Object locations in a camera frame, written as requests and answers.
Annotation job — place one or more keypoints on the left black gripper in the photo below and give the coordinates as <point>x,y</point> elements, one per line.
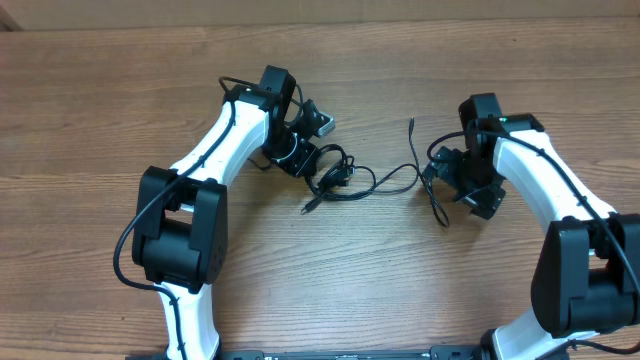
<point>309,155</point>

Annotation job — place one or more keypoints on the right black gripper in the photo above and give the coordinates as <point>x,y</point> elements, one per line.
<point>486,200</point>

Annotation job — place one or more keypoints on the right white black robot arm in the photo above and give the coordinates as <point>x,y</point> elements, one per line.
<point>586,281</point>

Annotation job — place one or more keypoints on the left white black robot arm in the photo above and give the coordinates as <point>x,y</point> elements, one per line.
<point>176,243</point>

